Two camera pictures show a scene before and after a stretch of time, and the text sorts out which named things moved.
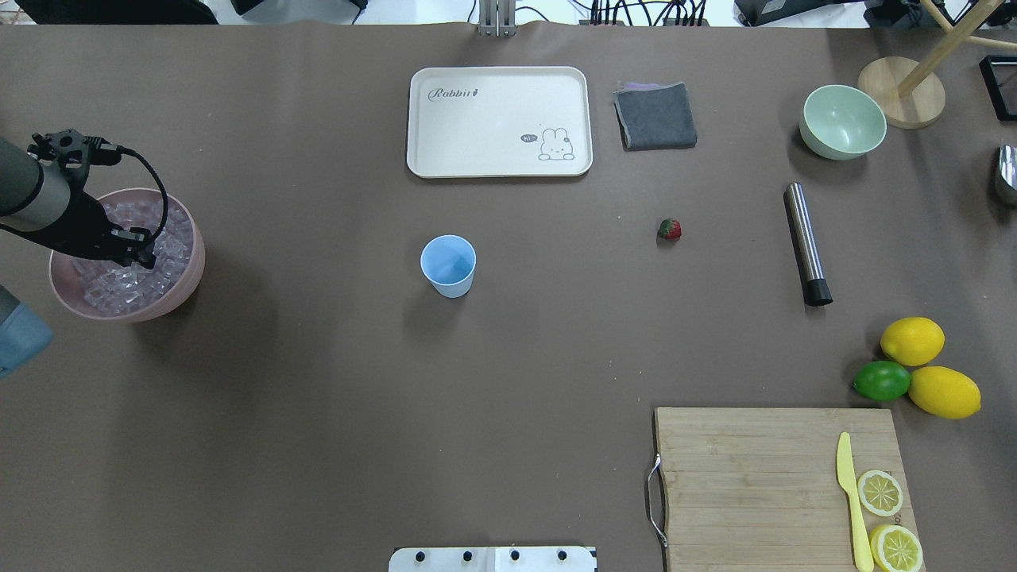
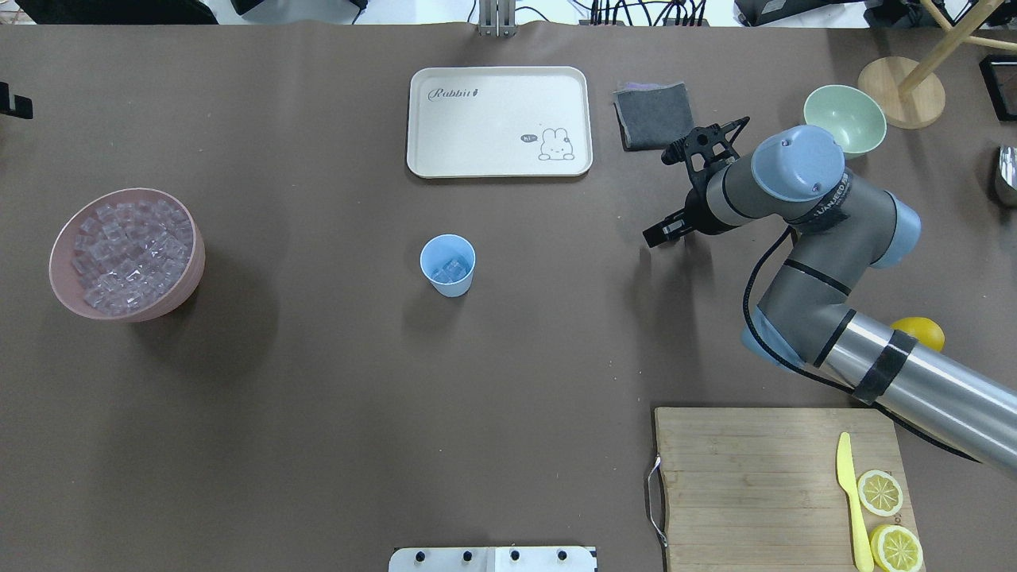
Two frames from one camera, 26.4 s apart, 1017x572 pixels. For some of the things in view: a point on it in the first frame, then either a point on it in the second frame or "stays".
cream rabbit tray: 514,121 stays
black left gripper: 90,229 -> 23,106
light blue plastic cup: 448,262 stays
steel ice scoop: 1007,164 stays
